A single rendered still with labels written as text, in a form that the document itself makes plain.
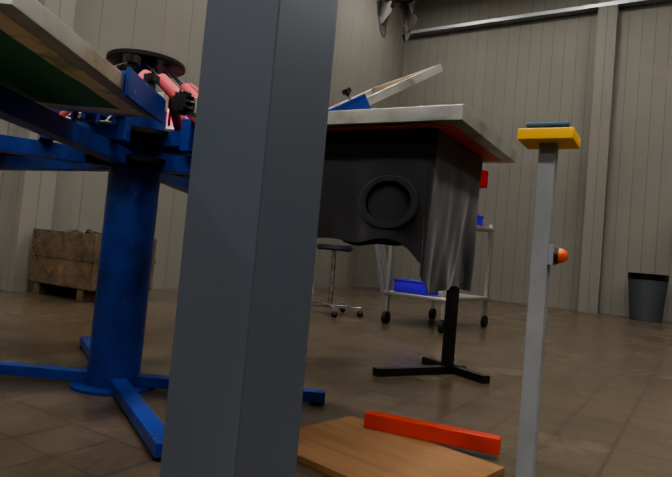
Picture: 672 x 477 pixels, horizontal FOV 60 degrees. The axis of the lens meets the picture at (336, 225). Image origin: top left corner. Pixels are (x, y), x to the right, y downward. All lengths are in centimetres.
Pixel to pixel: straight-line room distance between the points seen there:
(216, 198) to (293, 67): 27
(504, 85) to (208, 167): 1045
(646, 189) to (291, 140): 965
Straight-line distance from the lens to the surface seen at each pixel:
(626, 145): 1067
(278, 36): 106
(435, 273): 161
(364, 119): 154
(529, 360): 151
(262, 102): 103
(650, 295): 968
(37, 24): 116
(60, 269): 554
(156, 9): 730
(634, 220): 1048
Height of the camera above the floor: 61
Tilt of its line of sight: 3 degrees up
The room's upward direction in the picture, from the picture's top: 5 degrees clockwise
